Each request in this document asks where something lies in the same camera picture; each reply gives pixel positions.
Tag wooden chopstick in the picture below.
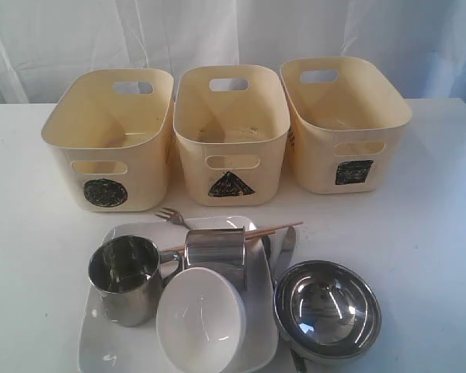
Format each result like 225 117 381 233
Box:
162 229 276 253
253 221 303 231

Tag steel mug sideways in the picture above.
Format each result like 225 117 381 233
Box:
183 228 247 291

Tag white ceramic bowl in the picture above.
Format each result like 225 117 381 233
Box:
156 267 246 372

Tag steel mug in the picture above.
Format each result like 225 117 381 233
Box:
88 235 183 327

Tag cream bin with triangle mark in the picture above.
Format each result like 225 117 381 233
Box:
173 65 290 206

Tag small steel fork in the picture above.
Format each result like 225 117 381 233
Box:
155 207 192 231

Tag steel table knife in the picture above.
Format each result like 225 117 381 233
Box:
272 226 297 283

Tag cream bin with square mark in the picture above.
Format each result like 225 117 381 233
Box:
280 57 412 194

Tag cream bin with circle mark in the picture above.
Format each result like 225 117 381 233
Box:
41 68 174 212

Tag steel spoon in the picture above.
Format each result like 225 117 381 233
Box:
261 234 308 373

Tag white square plate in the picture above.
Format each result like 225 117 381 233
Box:
78 221 279 372

